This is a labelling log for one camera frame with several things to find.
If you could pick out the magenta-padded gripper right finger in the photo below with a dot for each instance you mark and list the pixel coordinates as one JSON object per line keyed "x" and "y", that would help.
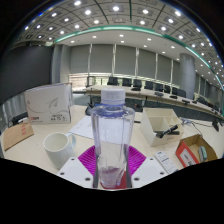
{"x": 148, "y": 171}

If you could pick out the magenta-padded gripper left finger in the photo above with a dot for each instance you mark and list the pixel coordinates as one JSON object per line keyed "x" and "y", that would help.
{"x": 76, "y": 171}

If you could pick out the clear plastic water bottle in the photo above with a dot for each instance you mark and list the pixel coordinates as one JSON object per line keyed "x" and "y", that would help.
{"x": 112, "y": 133}

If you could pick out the white ceramic mug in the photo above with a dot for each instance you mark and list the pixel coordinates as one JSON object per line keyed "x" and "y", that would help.
{"x": 59, "y": 148}

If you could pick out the cream desk organizer box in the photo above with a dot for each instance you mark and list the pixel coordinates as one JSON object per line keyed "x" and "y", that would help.
{"x": 150, "y": 133}

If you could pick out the brown cardboard box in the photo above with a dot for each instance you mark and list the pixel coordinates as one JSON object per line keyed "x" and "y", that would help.
{"x": 186, "y": 155}

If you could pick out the white printed paper sheet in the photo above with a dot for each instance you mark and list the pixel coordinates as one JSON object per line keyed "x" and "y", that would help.
{"x": 83, "y": 128}

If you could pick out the black flashlight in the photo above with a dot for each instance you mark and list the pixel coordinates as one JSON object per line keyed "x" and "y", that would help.
{"x": 168, "y": 131}

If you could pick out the teal board eraser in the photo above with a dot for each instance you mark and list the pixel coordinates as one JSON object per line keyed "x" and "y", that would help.
{"x": 202, "y": 154}

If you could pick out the white paper ream package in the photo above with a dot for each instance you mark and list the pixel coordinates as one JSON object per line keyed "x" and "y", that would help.
{"x": 46, "y": 103}

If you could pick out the long curved conference desk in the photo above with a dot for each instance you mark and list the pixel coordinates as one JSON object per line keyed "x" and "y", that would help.
{"x": 146, "y": 95}

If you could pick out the black device at table edge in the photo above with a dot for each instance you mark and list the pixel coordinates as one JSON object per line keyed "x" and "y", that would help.
{"x": 20, "y": 118}

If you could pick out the black table microphone base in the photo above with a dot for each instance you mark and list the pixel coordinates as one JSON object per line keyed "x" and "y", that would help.
{"x": 215, "y": 125}

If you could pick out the row of black office chairs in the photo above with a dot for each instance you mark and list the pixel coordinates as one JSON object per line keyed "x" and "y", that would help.
{"x": 137, "y": 82}

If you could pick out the grey round column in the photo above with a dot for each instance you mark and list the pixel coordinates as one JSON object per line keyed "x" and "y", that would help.
{"x": 187, "y": 76}

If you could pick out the group of ceiling lights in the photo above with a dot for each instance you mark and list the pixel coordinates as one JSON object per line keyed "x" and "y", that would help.
{"x": 116, "y": 8}

